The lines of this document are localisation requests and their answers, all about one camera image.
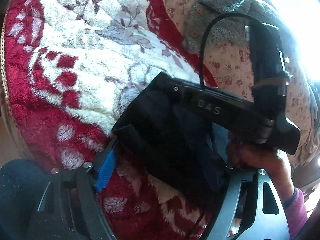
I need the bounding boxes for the black pants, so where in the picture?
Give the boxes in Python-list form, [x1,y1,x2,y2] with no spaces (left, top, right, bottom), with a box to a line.
[112,85,229,207]

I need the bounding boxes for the right forearm pink sleeve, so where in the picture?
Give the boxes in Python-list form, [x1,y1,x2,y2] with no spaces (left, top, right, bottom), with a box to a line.
[283,188,308,239]

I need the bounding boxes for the person's right hand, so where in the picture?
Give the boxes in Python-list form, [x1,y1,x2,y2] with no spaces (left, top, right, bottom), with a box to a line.
[226,132,295,203]

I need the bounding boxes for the beige floral quilt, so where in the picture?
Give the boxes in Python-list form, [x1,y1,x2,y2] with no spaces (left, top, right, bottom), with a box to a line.
[163,0,319,167]

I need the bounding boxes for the grey fleece garment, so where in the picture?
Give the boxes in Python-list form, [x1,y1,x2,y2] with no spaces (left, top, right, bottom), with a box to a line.
[182,0,279,54]

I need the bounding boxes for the red white floral fleece blanket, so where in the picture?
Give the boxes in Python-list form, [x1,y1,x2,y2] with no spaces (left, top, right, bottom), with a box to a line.
[3,0,220,240]

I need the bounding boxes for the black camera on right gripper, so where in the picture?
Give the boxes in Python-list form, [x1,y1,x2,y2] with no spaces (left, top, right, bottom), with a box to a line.
[248,21,290,120]

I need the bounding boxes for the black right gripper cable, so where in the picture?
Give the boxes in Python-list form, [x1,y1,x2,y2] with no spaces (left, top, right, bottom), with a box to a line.
[198,12,261,91]

